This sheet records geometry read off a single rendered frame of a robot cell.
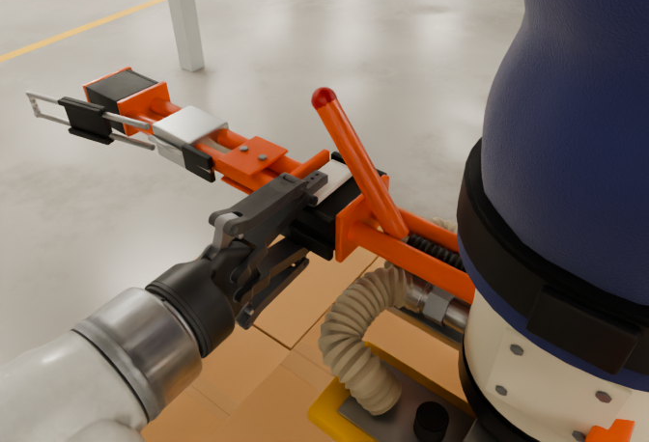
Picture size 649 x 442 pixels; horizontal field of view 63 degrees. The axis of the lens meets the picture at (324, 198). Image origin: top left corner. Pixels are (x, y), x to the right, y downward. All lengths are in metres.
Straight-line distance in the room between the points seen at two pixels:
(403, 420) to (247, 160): 0.30
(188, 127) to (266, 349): 0.73
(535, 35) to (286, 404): 0.56
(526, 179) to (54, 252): 2.33
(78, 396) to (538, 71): 0.33
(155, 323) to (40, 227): 2.29
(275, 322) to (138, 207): 1.42
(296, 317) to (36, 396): 0.99
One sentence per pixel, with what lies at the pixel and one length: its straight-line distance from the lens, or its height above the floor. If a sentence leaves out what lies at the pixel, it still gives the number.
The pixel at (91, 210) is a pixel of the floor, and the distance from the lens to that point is 2.66.
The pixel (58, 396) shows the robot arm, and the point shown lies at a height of 1.28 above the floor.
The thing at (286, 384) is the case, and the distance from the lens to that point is 0.75.
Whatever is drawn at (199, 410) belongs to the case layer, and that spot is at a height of 0.54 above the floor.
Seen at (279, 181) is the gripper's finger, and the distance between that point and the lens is 0.48.
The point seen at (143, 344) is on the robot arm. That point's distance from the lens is 0.40.
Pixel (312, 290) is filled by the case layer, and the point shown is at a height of 0.54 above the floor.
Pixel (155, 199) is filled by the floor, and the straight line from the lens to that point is 2.63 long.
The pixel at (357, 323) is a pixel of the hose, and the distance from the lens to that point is 0.50.
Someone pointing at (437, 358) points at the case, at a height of 0.94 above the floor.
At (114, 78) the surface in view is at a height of 1.26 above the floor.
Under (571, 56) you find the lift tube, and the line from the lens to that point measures 0.27.
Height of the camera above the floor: 1.58
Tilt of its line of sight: 39 degrees down
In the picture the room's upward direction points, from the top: straight up
